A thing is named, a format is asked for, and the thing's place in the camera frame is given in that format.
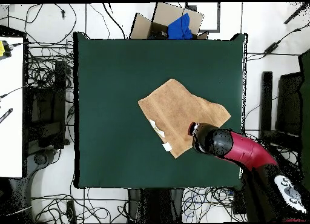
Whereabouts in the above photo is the yellow and black tool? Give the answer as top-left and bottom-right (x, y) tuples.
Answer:
(0, 40), (12, 58)

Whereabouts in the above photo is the black upright post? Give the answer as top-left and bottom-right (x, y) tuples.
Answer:
(258, 71), (274, 140)

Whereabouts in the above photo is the black slanted bar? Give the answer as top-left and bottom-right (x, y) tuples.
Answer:
(283, 2), (310, 25)

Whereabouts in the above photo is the black computer tower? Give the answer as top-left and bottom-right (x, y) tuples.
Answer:
(25, 61), (67, 150)

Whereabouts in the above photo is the black power adapter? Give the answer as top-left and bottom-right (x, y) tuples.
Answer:
(263, 41), (282, 55)

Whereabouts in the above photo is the white desk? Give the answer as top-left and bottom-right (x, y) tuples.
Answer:
(0, 36), (24, 179)

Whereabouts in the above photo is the black square frame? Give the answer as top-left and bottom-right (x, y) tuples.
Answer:
(185, 2), (221, 33)

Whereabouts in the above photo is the blue cloth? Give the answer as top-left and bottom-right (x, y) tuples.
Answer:
(167, 13), (194, 40)

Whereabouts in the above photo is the tan terry towel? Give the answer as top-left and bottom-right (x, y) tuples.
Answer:
(137, 78), (231, 159)

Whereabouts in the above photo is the dark green table cloth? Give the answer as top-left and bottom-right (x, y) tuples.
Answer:
(73, 31), (248, 189)

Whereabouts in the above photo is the brown cardboard box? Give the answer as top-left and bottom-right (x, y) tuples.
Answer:
(129, 2), (209, 40)

